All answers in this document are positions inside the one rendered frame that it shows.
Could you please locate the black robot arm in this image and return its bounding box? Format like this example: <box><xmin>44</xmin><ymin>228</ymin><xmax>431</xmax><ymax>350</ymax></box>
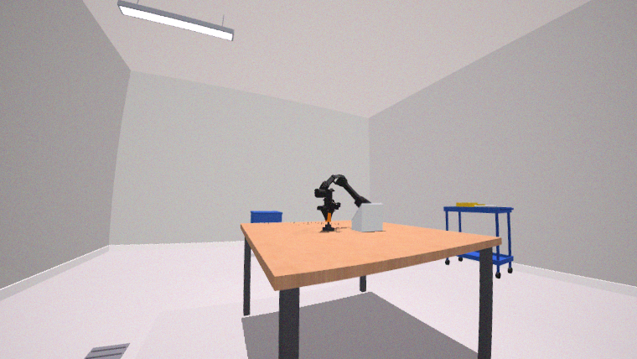
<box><xmin>314</xmin><ymin>174</ymin><xmax>371</xmax><ymax>209</ymax></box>

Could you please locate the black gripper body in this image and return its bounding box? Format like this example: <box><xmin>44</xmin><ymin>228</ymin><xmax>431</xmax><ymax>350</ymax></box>
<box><xmin>317</xmin><ymin>198</ymin><xmax>338</xmax><ymax>211</ymax></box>

